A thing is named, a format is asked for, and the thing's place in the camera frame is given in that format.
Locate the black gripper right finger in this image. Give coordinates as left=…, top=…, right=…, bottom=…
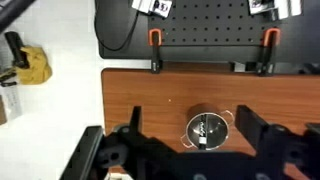
left=234, top=104, right=271, bottom=156

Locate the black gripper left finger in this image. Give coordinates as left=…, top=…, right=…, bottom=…
left=128, top=105, right=143, bottom=136

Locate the black white Expo marker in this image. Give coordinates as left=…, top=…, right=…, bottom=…
left=197, top=113, right=210, bottom=150

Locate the small steel pot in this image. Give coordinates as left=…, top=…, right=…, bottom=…
left=180, top=103, right=236, bottom=152

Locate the orange black bar clamp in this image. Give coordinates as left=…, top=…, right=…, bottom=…
left=148, top=28, right=164, bottom=74
left=255, top=27, right=281, bottom=77

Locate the black robot stand platform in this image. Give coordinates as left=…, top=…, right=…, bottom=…
left=94, top=0, right=320, bottom=65

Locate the black perforated breadboard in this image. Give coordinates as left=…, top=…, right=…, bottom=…
left=148, top=0, right=320, bottom=47

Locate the yellow cloth bundle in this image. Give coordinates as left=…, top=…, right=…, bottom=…
left=14, top=45, right=54, bottom=85

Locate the white paper sheet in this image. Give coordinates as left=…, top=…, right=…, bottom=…
left=0, top=87, right=24, bottom=118

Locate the dark grey bar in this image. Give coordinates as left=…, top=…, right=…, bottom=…
left=0, top=0, right=36, bottom=33

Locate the thin black cable loop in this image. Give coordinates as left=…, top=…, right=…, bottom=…
left=93, top=0, right=142, bottom=53

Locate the black cylinder handle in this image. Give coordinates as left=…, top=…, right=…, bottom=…
left=3, top=30, right=31, bottom=70

